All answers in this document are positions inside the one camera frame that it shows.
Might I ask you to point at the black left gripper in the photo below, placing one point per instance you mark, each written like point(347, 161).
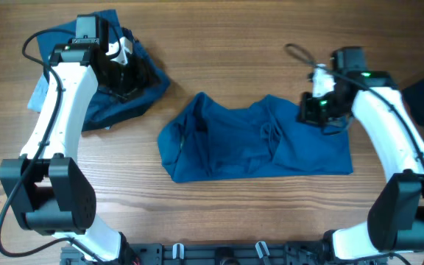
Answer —
point(142, 79)

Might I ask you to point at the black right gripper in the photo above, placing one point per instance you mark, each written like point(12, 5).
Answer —
point(305, 115)

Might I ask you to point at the blue polo shirt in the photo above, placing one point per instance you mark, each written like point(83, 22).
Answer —
point(208, 141)

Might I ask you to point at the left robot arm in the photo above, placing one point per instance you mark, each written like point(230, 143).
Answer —
point(45, 188)

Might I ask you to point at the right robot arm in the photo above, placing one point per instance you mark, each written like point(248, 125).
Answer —
point(395, 222)

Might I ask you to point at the folded dark blue shorts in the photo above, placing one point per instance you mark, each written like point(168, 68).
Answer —
point(108, 107)

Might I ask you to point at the folded grey garment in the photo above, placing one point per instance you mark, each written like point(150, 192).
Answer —
point(38, 95)

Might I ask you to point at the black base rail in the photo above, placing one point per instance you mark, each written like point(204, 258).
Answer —
point(290, 253)

